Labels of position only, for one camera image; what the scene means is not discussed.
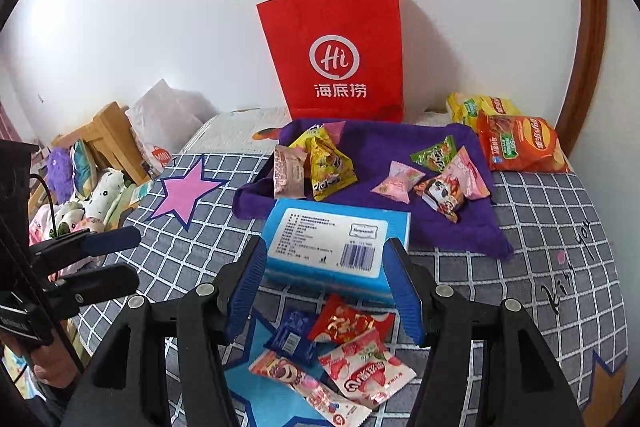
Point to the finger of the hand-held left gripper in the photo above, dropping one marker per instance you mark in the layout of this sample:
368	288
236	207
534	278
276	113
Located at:
100	282
112	239

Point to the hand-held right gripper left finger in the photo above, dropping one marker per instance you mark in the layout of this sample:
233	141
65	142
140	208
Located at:
245	292

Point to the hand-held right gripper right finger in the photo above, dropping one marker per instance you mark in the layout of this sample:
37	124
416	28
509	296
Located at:
405	292

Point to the blue tissue box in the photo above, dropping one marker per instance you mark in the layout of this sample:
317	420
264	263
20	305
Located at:
325	232

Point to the red and black snack packet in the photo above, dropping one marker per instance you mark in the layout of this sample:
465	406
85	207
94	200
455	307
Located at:
440	197

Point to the pale pink candy packet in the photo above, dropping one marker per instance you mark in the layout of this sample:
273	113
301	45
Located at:
397	183

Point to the dusty pink snack packet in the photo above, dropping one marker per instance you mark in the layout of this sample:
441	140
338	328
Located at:
289	172

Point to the pink triangular snack packet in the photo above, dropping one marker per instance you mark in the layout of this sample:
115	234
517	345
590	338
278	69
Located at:
470	172

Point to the yellow triangular snack packet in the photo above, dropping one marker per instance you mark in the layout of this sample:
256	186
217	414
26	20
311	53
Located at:
330	174

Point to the person's left hand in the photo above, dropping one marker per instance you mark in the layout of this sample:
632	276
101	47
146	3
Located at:
52	369

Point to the floral print bedding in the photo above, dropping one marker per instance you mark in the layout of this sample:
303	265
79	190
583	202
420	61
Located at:
105	192

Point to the dark blue snack packet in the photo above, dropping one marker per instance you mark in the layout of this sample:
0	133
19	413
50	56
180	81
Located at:
290	337

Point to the pink paper star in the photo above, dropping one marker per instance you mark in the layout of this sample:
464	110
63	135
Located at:
185	197

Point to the pink strawberry snack packet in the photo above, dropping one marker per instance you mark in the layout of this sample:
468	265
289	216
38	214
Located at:
370	369

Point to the purple plush toy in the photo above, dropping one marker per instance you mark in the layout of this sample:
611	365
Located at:
60	169

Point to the long pink snack packet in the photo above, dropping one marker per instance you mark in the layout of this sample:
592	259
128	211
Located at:
300	379

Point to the wooden chair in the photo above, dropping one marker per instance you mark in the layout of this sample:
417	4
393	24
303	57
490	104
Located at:
107	132

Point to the blue paper star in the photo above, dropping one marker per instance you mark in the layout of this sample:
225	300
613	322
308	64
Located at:
260	399

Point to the white plastic bag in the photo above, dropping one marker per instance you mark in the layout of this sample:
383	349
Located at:
160	117

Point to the green snack packet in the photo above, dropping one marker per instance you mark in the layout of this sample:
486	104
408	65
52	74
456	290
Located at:
432	155

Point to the grey checkered bedsheet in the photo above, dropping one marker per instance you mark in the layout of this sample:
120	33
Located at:
525	217

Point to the purple cloth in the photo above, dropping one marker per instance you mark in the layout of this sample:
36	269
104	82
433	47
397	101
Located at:
380	142

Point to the fruit-print white sheet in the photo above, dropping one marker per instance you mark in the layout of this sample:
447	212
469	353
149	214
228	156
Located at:
225	132

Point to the yellow and blue snack packet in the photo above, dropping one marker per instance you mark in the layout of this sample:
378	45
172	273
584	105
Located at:
302	141

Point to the pink fruit-print snack packet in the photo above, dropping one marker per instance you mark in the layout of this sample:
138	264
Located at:
336	130

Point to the orange chips bag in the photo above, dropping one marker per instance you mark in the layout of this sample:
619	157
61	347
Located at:
525	147

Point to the yellow chips bag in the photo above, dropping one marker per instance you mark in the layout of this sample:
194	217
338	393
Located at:
465	107

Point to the orange paper star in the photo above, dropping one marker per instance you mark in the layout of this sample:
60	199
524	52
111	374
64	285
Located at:
607	387

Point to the red paper bag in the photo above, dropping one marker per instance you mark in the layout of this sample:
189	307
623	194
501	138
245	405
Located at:
340	22

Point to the brown wooden door frame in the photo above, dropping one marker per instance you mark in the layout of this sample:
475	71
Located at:
587	32

